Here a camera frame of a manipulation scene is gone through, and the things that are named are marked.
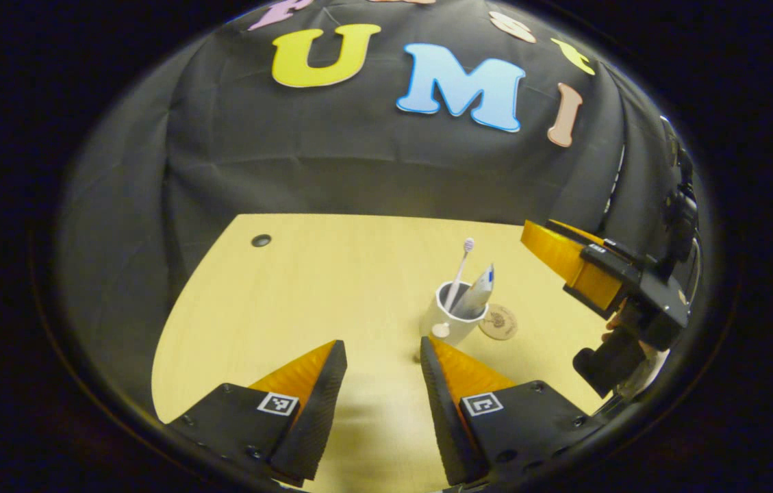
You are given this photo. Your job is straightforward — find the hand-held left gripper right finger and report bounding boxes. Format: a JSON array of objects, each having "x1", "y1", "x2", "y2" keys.
[{"x1": 420, "y1": 336, "x2": 607, "y2": 488}]

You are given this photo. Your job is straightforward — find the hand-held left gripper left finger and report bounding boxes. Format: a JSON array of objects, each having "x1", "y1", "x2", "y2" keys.
[{"x1": 166, "y1": 340, "x2": 348, "y2": 488}]

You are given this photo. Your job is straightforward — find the round wooden coaster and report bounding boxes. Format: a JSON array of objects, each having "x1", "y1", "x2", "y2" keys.
[{"x1": 477, "y1": 303, "x2": 519, "y2": 342}]

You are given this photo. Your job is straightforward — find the white cup with wooden handle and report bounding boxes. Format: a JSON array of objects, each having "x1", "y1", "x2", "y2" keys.
[{"x1": 415, "y1": 279, "x2": 490, "y2": 362}]

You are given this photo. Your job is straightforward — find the white toothpaste tube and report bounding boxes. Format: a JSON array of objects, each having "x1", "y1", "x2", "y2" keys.
[{"x1": 451, "y1": 264, "x2": 495, "y2": 321}]

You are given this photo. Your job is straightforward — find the pink toothbrush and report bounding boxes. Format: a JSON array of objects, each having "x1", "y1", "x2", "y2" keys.
[{"x1": 442, "y1": 237, "x2": 476, "y2": 316}]

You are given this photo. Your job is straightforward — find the light wooden desktop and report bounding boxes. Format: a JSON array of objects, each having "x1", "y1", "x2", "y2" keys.
[{"x1": 151, "y1": 214, "x2": 616, "y2": 493}]

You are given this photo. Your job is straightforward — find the black backdrop cloth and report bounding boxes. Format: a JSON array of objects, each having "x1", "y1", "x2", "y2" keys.
[{"x1": 58, "y1": 0, "x2": 702, "y2": 412}]

